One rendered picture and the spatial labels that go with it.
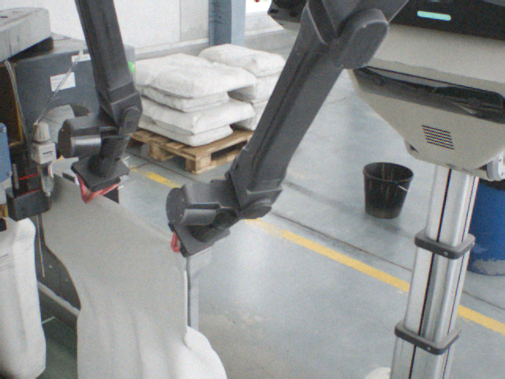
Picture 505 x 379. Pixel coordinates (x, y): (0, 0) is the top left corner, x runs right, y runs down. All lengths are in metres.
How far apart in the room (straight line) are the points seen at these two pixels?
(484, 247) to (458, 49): 2.19
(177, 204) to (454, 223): 0.71
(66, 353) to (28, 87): 0.96
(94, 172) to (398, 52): 0.61
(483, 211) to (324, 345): 1.05
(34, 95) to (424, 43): 0.75
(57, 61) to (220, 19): 6.05
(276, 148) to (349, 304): 2.12
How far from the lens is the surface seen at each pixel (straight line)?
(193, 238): 1.03
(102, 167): 1.22
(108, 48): 1.07
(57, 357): 2.00
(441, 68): 1.10
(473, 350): 2.78
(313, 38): 0.67
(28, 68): 1.30
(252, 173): 0.86
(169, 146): 4.24
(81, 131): 1.14
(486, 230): 3.19
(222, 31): 7.32
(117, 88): 1.10
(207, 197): 0.92
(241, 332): 2.66
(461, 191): 1.40
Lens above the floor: 1.61
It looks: 24 degrees down
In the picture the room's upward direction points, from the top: 2 degrees clockwise
